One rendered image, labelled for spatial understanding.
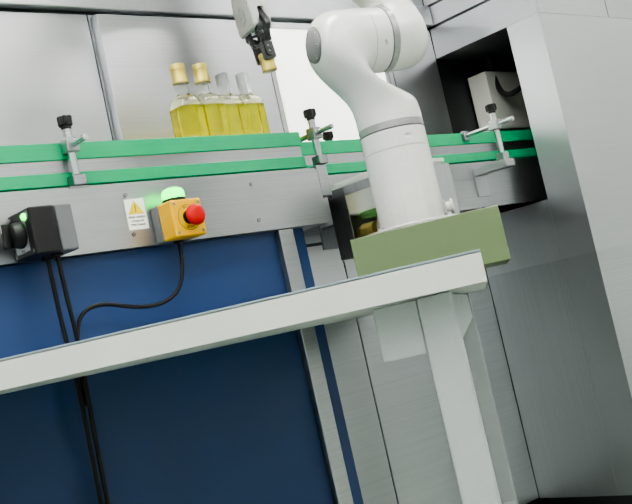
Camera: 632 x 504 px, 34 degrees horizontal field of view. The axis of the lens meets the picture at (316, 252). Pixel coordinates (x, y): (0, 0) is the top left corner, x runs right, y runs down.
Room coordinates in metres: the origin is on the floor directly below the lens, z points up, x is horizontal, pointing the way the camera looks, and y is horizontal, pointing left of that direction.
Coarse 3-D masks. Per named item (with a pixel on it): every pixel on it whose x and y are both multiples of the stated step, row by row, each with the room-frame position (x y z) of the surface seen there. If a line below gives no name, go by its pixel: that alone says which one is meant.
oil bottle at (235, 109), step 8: (224, 96) 2.29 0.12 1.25; (232, 96) 2.30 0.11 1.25; (232, 104) 2.29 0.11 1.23; (240, 104) 2.30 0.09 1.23; (232, 112) 2.28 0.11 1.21; (240, 112) 2.30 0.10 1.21; (232, 120) 2.28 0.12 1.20; (240, 120) 2.30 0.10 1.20; (232, 128) 2.28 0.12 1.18; (240, 128) 2.29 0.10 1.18; (248, 128) 2.31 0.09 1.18
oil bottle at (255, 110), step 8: (240, 96) 2.33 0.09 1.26; (248, 96) 2.33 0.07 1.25; (256, 96) 2.34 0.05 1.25; (248, 104) 2.32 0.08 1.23; (256, 104) 2.33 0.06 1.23; (248, 112) 2.32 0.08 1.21; (256, 112) 2.33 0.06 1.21; (264, 112) 2.35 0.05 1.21; (248, 120) 2.32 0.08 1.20; (256, 120) 2.33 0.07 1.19; (264, 120) 2.34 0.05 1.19; (256, 128) 2.32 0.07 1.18; (264, 128) 2.34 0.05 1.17
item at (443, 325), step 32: (384, 320) 1.16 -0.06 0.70; (416, 320) 1.15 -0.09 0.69; (448, 320) 1.14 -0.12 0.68; (384, 352) 1.16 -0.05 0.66; (416, 352) 1.15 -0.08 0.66; (448, 352) 1.14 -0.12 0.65; (480, 352) 2.59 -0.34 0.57; (448, 384) 1.14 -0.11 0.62; (480, 384) 2.59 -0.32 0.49; (448, 416) 1.15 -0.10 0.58; (480, 416) 1.15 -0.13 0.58; (480, 448) 1.14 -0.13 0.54; (480, 480) 1.14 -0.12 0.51; (512, 480) 2.59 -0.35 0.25
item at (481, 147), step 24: (312, 144) 2.41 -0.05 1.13; (336, 144) 2.46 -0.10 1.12; (360, 144) 2.51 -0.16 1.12; (432, 144) 2.69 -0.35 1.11; (456, 144) 2.75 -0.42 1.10; (480, 144) 2.83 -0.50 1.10; (504, 144) 2.90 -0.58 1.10; (528, 144) 2.97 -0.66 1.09; (336, 168) 2.45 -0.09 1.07; (360, 168) 2.50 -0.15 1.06
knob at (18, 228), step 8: (16, 224) 1.71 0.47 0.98; (0, 232) 1.71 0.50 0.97; (8, 232) 1.71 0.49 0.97; (16, 232) 1.70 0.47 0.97; (24, 232) 1.71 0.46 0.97; (8, 240) 1.71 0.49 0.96; (16, 240) 1.70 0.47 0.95; (24, 240) 1.71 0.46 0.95; (8, 248) 1.71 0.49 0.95; (16, 248) 1.72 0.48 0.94
